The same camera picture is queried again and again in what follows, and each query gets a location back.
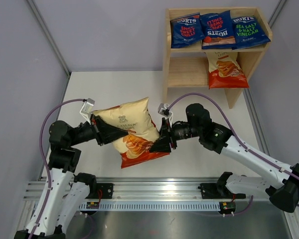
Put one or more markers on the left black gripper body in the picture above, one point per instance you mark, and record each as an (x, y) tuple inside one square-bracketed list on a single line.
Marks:
[(86, 132)]

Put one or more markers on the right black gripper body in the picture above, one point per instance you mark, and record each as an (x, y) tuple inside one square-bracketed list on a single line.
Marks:
[(180, 132)]

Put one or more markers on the cream orange cassava chips bag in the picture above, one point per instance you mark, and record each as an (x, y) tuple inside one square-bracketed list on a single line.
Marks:
[(224, 71)]

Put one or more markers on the blue Burts chilli bag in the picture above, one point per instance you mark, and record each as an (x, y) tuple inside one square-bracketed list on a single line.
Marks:
[(186, 30), (218, 30)]

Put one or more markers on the blue Burts sea salt bag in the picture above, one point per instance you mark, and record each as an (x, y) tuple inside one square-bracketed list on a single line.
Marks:
[(248, 32)]

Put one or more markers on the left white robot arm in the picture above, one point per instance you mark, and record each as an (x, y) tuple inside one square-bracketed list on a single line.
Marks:
[(64, 191)]

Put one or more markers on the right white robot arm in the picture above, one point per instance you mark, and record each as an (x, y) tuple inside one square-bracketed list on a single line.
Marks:
[(277, 181)]

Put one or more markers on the wooden two-tier shelf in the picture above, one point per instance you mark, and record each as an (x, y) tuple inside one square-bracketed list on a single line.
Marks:
[(192, 70)]

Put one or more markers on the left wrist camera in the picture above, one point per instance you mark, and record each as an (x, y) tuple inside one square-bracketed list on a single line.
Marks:
[(86, 109)]

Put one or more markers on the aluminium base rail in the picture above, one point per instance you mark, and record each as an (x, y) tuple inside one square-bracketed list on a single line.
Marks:
[(189, 194)]

